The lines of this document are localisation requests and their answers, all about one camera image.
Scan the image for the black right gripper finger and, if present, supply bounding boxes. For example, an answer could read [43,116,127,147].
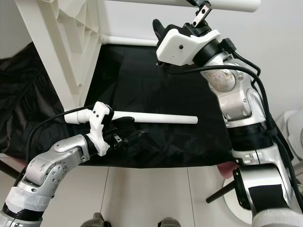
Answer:
[152,18,172,46]
[187,0,213,29]

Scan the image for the grey left robot foot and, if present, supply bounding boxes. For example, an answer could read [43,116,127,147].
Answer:
[85,213,110,227]

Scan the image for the black cloth table cover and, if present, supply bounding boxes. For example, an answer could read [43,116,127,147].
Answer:
[0,42,290,169]

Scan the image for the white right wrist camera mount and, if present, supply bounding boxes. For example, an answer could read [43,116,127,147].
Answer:
[156,28,221,67]

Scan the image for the white plastic table top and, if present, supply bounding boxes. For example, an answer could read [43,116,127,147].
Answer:
[15,0,106,112]

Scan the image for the grey right robot foot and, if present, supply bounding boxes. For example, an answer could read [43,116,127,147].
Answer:
[158,218,183,227]

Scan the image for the black metal table leg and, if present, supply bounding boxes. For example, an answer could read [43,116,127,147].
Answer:
[0,160,22,181]
[205,180,238,204]

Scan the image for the grey robot foot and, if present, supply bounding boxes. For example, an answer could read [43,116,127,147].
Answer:
[158,218,183,227]
[85,213,110,227]

